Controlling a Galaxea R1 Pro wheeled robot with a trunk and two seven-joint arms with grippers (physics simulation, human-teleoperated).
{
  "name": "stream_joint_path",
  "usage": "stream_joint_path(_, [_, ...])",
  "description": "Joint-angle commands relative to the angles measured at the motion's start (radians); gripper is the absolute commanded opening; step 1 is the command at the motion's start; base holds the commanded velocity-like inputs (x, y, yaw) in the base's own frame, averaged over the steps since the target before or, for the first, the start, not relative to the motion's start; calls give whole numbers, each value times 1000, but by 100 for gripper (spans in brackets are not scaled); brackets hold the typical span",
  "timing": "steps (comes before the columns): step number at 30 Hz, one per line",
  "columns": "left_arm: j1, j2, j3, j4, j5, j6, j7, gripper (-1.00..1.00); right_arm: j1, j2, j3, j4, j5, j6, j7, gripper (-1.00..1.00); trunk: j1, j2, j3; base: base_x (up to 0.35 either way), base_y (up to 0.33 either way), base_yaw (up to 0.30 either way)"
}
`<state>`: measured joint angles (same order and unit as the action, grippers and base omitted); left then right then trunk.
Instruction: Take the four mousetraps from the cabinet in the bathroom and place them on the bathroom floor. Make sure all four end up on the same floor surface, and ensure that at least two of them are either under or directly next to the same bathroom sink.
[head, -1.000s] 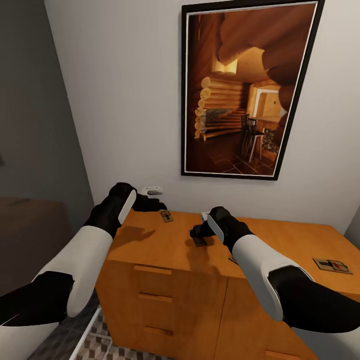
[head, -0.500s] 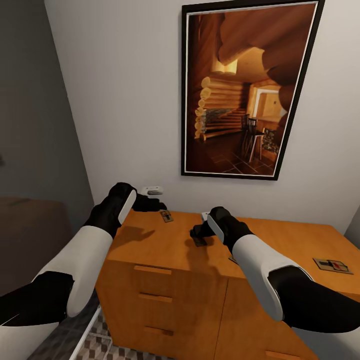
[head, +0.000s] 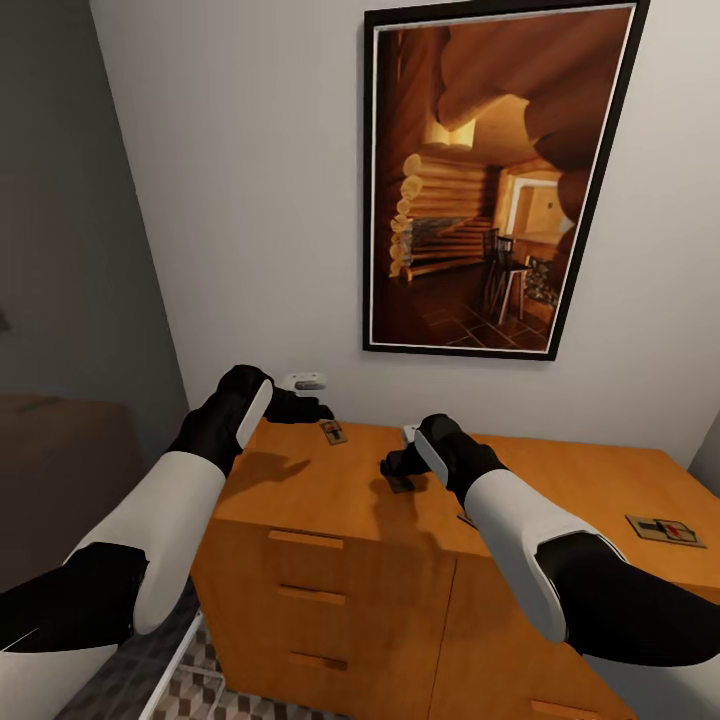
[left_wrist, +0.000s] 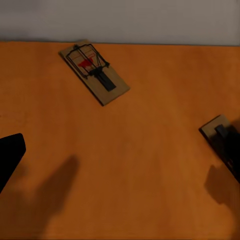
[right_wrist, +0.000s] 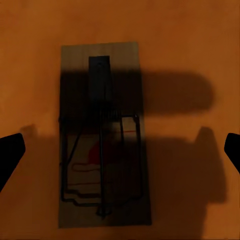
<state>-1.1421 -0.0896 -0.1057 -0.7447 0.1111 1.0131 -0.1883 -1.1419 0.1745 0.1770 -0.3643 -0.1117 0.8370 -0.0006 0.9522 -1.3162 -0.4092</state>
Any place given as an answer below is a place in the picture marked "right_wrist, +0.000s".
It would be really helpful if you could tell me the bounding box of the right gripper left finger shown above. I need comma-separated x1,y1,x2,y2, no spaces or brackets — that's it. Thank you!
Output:
0,133,25,192

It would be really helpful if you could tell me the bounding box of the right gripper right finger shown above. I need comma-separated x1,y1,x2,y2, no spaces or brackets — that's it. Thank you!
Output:
224,133,240,173

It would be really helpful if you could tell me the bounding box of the mousetrap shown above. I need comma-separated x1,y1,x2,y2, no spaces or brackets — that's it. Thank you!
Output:
58,41,152,229

